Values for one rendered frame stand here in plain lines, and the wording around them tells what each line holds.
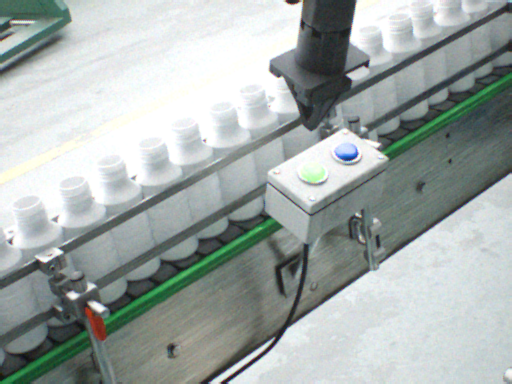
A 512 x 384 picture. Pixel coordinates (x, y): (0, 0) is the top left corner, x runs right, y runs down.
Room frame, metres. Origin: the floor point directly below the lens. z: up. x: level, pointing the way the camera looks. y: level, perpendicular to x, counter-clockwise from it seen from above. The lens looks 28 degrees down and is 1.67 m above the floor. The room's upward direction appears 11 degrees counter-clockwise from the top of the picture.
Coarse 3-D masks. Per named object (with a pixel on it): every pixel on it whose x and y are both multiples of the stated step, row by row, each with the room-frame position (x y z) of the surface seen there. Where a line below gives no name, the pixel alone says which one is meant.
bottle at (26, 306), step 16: (0, 240) 0.98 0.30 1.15; (0, 256) 0.98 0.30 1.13; (16, 256) 0.99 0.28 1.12; (0, 272) 0.96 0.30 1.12; (16, 288) 0.97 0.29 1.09; (32, 288) 0.99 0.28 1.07; (0, 304) 0.96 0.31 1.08; (16, 304) 0.97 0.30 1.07; (32, 304) 0.98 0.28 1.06; (0, 320) 0.96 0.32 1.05; (16, 320) 0.96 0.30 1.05; (32, 336) 0.97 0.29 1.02; (16, 352) 0.96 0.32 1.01
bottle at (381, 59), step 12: (360, 36) 1.37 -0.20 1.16; (372, 36) 1.37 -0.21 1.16; (360, 48) 1.38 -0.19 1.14; (372, 48) 1.36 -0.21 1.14; (384, 48) 1.38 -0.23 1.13; (372, 60) 1.36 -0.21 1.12; (384, 60) 1.36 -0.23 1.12; (372, 72) 1.35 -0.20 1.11; (384, 84) 1.36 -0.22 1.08; (384, 96) 1.35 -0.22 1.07; (396, 96) 1.37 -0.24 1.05; (384, 108) 1.35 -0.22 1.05; (396, 120) 1.36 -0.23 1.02; (384, 132) 1.35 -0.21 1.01
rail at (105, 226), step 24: (480, 24) 1.47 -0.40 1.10; (432, 48) 1.40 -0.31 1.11; (504, 48) 1.51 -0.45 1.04; (384, 72) 1.34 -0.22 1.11; (384, 120) 1.33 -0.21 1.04; (264, 144) 1.19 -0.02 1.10; (216, 168) 1.14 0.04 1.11; (168, 192) 1.10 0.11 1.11; (264, 192) 1.18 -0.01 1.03; (120, 216) 1.05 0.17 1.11; (216, 216) 1.13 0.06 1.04; (72, 240) 1.01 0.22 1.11; (168, 240) 1.09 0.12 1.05; (24, 264) 0.98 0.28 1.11; (0, 288) 0.95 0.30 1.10; (48, 312) 0.98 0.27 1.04; (0, 336) 0.94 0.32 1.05
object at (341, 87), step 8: (336, 80) 0.99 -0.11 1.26; (344, 80) 1.02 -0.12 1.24; (352, 80) 1.02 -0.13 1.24; (320, 88) 0.98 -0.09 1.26; (328, 88) 0.99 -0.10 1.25; (336, 88) 1.00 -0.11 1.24; (344, 88) 1.01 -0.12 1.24; (312, 96) 0.97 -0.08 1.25; (320, 96) 0.98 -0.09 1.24; (328, 96) 0.99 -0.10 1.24; (336, 96) 1.01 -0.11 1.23; (344, 96) 1.02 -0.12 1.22; (304, 104) 0.98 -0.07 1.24; (312, 104) 0.98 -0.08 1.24; (336, 104) 1.03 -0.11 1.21; (328, 112) 1.03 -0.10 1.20; (320, 120) 1.04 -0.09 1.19
